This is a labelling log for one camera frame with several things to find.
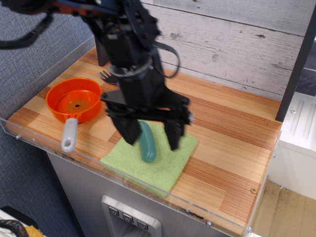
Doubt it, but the fork with blue handle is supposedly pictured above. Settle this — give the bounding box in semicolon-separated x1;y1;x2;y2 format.
97;70;120;87

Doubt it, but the green toy cucumber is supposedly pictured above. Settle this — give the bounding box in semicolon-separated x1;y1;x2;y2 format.
138;121;157;163

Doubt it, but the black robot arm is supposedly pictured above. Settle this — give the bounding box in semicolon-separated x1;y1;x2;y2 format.
0;0;193;150

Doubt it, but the dark frame post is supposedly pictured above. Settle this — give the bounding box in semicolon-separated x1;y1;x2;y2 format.
95;36;111;67
276;5;316;122

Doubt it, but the dark left frame post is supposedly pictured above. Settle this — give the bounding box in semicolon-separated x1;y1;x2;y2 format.
95;36;111;67

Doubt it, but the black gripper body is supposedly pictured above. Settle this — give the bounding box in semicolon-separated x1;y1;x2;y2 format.
100;66;195;126

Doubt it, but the black braided cable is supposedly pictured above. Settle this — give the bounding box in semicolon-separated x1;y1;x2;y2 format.
0;13;54;49

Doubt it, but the white ribbed appliance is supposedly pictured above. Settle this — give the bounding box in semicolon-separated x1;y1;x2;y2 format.
268;92;316;199

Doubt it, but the dark right frame post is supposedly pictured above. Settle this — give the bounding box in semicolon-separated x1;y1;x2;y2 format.
276;5;316;122

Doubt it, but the green cloth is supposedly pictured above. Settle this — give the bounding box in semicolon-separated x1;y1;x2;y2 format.
101;121;198;198

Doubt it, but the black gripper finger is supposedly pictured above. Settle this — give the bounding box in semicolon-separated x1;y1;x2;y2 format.
112;117;141;145
164;120;185;151

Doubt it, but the silver button panel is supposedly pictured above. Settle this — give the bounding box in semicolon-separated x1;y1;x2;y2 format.
101;195;162;237

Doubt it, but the orange pan with grey handle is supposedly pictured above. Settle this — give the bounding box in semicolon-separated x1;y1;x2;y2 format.
45;78;102;153

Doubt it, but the grey metal cabinet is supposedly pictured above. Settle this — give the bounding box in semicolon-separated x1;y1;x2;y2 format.
48;154;225;237

